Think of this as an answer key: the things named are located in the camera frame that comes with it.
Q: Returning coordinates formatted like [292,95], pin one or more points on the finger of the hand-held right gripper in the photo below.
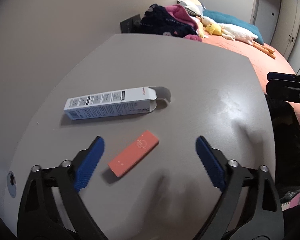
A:
[287,90]
[282,77]

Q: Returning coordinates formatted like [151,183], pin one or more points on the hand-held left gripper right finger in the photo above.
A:
[211,162]

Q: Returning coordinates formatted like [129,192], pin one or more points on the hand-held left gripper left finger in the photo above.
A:
[90,162]

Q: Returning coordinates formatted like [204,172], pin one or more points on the orange box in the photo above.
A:
[132,155]

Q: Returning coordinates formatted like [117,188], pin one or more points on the black trash bag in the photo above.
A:
[287,142]

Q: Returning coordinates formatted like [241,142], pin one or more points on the white and blue carton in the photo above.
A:
[102,105]

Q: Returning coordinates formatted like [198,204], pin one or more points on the bed with orange sheet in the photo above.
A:
[277,62]

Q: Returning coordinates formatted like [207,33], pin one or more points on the white goose plush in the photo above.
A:
[237,31]

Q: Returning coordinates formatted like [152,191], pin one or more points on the grey bedside table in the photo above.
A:
[190,92]

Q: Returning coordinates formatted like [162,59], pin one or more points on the teal pillow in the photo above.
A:
[227,18]

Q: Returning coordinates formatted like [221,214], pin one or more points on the round metal grommet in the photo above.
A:
[12,183]

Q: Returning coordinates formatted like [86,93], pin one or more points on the yellow duck plush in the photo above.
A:
[212,28]

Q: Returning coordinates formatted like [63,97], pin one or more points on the yellow pillow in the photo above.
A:
[200,31]

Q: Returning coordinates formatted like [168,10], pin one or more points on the pink printed blanket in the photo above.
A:
[192,38]

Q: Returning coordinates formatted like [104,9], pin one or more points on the patchwork pillow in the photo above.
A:
[192,3]

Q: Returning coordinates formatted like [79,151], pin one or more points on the pink fleece blanket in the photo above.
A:
[180,11]

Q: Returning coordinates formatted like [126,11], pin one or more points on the navy printed clothing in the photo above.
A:
[160,22]

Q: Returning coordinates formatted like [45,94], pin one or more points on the dark wall socket panel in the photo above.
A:
[127,25]

